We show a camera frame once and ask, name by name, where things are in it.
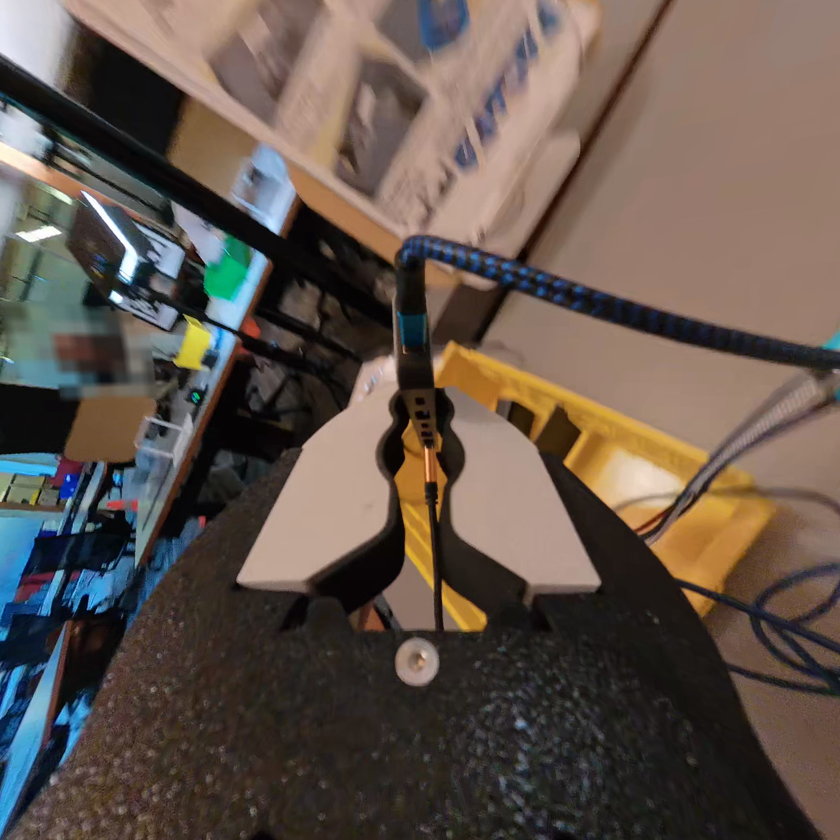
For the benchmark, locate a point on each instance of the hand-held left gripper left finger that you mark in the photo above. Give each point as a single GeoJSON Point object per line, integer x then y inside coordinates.
{"type": "Point", "coordinates": [322, 505]}

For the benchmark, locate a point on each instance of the illustrated instruction board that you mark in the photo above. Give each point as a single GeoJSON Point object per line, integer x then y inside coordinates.
{"type": "Point", "coordinates": [394, 105]}

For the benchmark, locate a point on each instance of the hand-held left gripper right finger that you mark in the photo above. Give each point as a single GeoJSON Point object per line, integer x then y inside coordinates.
{"type": "Point", "coordinates": [519, 505]}

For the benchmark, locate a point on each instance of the yellow plastic bin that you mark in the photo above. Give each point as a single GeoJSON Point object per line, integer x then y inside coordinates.
{"type": "Point", "coordinates": [617, 460]}

